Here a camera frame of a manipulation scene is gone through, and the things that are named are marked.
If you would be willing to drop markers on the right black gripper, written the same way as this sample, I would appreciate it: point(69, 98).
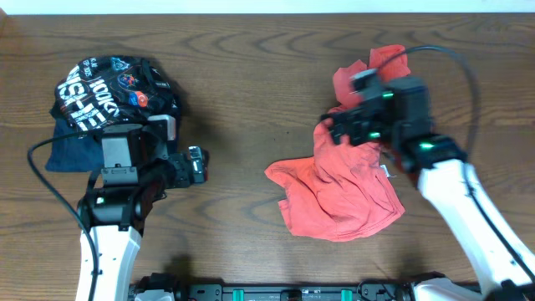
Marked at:
point(358, 119)

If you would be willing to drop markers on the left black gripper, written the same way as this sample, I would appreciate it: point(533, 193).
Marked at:
point(182, 163)

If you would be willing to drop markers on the orange red t-shirt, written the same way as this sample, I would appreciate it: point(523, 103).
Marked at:
point(338, 194)

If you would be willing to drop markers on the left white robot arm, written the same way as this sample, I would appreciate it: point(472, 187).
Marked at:
point(138, 171)

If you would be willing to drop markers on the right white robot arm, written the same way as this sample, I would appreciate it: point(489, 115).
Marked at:
point(503, 264)

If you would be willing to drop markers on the navy blue folded shirt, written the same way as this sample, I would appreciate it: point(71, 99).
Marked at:
point(76, 154)

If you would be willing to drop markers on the black printed folded shirt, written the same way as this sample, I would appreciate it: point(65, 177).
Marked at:
point(106, 90)

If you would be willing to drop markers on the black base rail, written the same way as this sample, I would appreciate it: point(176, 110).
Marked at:
point(292, 292)

